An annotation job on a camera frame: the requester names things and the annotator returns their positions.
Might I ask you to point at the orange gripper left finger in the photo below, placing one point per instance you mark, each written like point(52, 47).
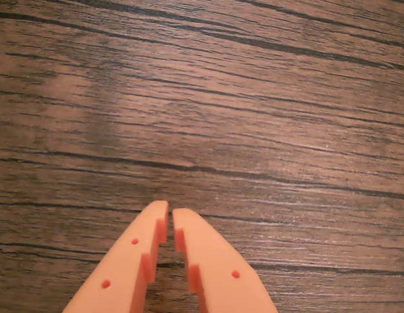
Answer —
point(123, 267)

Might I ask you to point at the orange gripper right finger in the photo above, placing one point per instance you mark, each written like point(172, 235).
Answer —
point(218, 270)

